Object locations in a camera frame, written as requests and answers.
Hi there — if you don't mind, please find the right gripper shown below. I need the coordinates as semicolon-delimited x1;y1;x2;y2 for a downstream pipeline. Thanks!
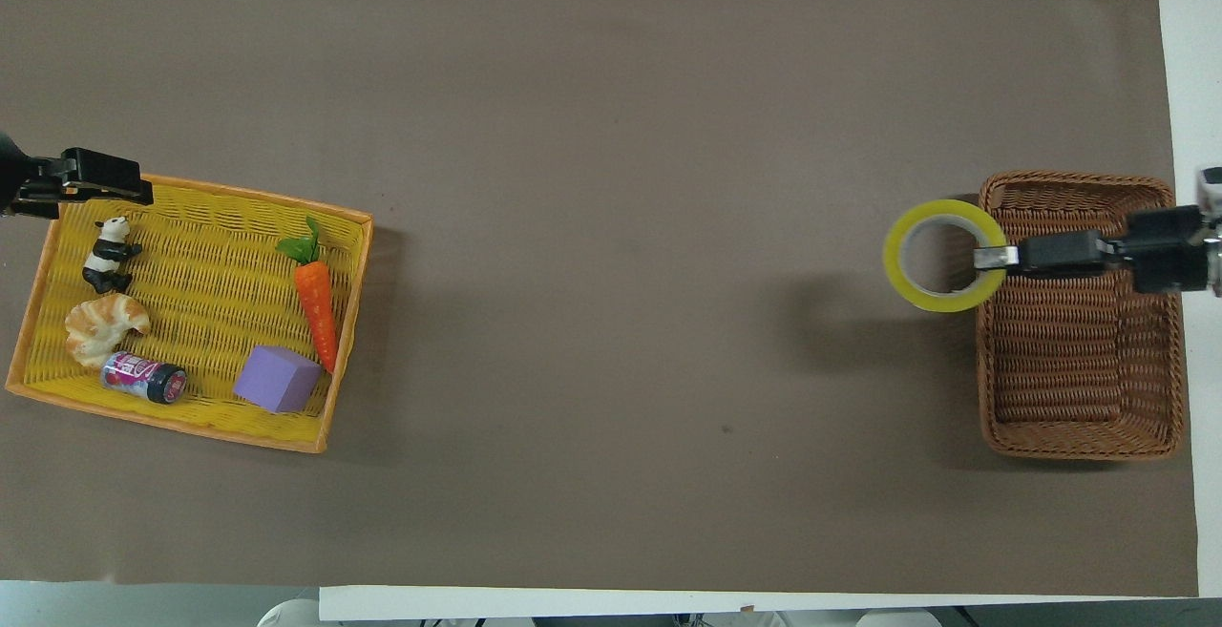
1125;205;1210;296

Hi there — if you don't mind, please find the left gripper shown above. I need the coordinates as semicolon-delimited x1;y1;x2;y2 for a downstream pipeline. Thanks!
0;131;46;220

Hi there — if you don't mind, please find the yellow tape roll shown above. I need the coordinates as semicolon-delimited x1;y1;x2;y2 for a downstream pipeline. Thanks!
882;199;1010;314

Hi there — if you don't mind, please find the brown wicker basket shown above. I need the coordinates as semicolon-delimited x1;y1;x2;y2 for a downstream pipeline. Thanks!
975;170;1189;462

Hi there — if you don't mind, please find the yellow woven basket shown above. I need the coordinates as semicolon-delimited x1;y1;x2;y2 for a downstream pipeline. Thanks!
5;173;375;455

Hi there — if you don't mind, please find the panda toy figure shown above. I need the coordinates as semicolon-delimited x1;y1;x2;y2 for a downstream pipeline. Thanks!
81;216;145;296

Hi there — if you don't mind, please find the croissant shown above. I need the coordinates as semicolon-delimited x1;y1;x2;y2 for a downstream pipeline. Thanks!
64;292;153;369

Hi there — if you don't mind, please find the small drink can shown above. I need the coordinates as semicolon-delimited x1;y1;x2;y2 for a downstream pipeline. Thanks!
99;350;190;407

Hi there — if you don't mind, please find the purple cube block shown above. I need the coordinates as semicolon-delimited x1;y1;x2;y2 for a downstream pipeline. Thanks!
232;344;325;415

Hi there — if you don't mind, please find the orange toy carrot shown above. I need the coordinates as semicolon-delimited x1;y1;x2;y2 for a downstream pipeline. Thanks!
275;215;342;376

